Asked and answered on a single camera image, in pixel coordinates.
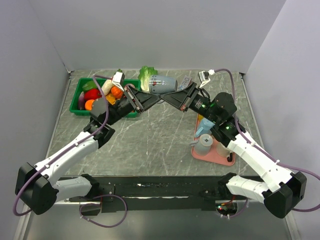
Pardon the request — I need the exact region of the green plastic crate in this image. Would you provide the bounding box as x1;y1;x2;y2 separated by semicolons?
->
69;78;141;116

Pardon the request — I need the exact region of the grey blue printed mug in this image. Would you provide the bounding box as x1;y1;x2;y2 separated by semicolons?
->
148;75;178;95

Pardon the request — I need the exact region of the green lettuce head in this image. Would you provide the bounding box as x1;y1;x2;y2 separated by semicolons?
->
138;65;158;93

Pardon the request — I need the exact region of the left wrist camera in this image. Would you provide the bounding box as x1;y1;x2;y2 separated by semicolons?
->
111;71;125;92

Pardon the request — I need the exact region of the small orange pumpkin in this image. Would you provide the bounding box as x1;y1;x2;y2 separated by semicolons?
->
110;86;124;99

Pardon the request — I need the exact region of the red white toothpaste box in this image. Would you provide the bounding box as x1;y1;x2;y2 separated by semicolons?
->
177;75;192;91

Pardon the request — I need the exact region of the purple eggplant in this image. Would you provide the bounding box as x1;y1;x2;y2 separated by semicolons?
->
77;92;86;111

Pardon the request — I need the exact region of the pink plastic tray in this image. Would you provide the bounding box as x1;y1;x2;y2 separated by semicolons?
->
191;114;236;166

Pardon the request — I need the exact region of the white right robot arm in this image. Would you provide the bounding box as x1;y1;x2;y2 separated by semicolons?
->
160;83;307;219

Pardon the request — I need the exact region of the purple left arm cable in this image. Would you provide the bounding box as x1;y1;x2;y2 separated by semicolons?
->
12;74;118;216

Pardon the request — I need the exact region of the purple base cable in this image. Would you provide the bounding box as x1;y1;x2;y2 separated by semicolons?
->
79;194;128;228

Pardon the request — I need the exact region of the red bell pepper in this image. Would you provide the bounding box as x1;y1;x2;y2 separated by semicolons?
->
84;88;102;101

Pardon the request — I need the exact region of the green bell pepper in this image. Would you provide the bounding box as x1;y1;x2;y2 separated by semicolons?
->
82;80;98;93

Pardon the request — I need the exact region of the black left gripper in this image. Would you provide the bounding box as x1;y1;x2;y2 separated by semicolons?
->
106;84;161;126

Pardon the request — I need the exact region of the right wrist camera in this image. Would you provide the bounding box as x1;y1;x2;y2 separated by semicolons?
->
197;70;215;89

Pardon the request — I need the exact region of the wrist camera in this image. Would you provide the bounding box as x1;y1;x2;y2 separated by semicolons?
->
197;70;215;89
111;71;125;92

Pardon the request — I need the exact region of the light blue faceted mug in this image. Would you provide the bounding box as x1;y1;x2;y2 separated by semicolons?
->
194;118;215;138

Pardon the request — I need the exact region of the cream mug black handle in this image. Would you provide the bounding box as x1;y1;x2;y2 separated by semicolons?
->
215;142;234;163

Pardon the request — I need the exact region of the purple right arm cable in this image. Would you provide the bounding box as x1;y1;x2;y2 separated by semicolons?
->
209;68;320;213

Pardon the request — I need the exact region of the white daikon radish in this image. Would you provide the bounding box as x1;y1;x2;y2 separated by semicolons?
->
101;69;123;96

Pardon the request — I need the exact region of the yellow ginger root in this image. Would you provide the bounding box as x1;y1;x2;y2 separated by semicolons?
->
105;93;117;105

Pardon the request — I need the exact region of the black front mounting rail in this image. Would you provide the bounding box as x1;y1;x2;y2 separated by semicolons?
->
68;176;245;213

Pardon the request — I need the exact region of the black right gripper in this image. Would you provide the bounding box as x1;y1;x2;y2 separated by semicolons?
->
160;82;220;125

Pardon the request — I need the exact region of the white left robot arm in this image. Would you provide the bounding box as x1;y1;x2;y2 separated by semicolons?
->
15;85;160;215

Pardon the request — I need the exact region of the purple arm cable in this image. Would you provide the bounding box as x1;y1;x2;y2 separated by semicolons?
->
12;74;118;216
209;68;320;213

